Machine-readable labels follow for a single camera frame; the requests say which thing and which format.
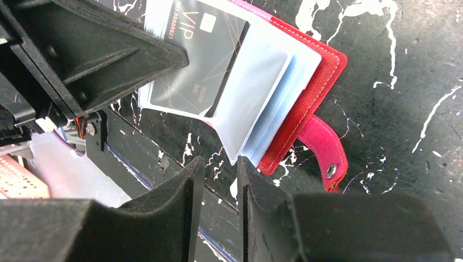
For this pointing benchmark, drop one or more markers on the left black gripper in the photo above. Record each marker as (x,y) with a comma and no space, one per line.
(65,59)

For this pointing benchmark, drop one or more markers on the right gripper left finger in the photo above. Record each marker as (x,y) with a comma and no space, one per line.
(160,225)

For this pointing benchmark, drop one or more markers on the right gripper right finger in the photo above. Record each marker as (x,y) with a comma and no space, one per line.
(277,226)

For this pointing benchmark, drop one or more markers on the red card holder wallet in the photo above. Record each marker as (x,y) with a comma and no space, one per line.
(278,80)

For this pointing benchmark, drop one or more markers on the dark VIP credit card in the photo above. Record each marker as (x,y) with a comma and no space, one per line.
(211,36)

